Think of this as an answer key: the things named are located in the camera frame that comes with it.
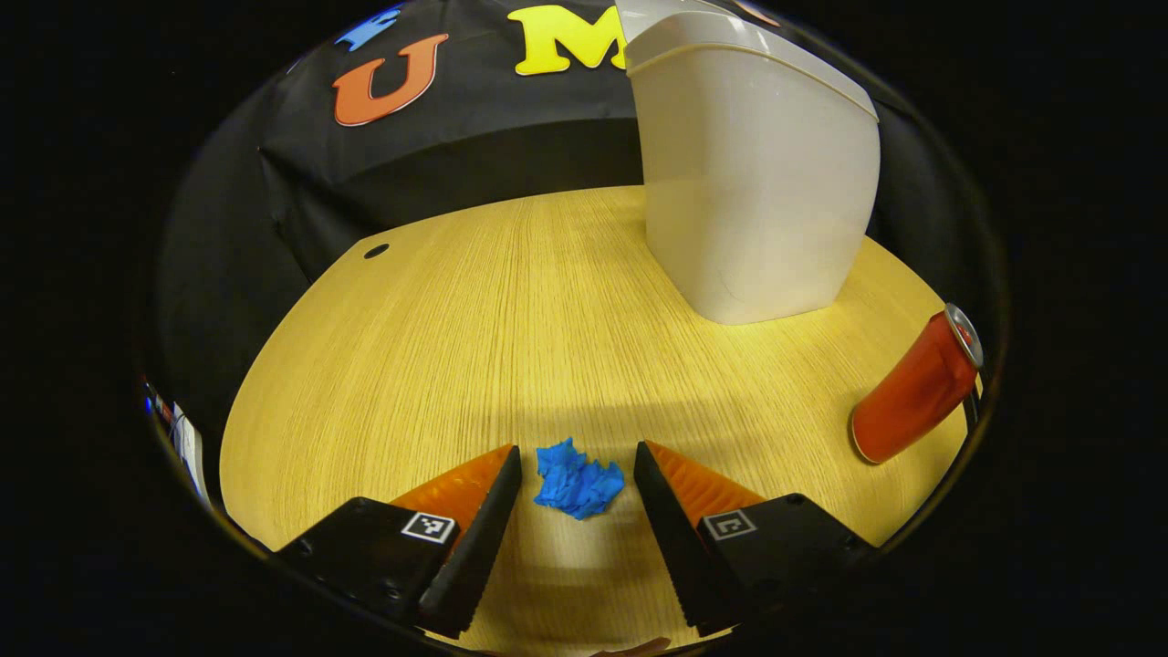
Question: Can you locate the white side table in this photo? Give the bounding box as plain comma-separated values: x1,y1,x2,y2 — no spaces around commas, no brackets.
172,411,209,501

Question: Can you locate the red pop can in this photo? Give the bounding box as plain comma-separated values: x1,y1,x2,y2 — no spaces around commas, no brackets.
849,303,985,465

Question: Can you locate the blue paper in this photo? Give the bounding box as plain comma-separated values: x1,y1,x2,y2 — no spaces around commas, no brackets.
533,437,627,521

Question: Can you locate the black backdrop cloth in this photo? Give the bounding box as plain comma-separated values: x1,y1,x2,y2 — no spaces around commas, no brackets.
151,0,1005,457

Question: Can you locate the white desktop garbage bin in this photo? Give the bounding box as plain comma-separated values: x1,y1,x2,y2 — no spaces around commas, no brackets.
613,0,881,326

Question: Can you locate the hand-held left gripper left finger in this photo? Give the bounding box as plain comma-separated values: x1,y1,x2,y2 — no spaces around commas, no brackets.
274,444,523,640

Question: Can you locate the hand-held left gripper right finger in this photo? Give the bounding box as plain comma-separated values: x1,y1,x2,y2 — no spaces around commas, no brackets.
634,441,881,638

